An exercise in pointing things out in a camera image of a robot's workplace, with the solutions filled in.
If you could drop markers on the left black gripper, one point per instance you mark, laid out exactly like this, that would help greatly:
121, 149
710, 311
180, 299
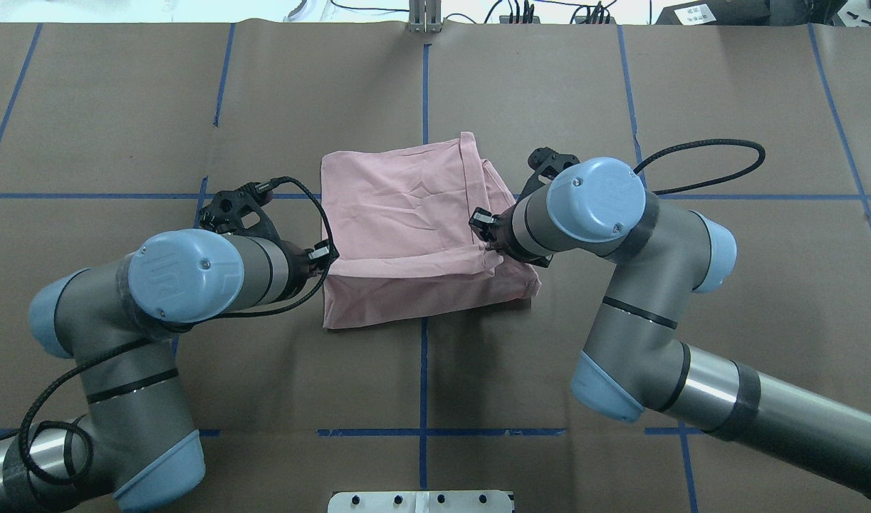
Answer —
293, 267

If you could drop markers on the black device top right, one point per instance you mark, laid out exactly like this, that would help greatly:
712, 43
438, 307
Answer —
748, 13

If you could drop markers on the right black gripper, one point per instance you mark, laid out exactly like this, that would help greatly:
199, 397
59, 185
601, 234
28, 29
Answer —
501, 229

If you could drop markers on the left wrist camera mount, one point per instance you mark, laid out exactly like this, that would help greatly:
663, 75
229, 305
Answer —
240, 212

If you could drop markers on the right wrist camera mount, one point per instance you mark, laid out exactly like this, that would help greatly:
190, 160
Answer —
546, 165

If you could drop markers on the pink Snoopy t-shirt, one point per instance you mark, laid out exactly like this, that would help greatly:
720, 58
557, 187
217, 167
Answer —
400, 220

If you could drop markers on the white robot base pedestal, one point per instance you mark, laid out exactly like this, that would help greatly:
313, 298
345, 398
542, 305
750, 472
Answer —
477, 500

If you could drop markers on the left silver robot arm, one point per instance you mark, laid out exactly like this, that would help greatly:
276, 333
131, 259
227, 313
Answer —
118, 423

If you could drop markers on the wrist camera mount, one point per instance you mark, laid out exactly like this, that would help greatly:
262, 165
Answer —
546, 165
240, 212

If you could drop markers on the aluminium frame post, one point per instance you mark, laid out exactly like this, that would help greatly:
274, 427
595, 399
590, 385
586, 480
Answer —
425, 16

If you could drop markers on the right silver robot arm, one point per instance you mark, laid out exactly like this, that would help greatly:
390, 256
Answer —
632, 361

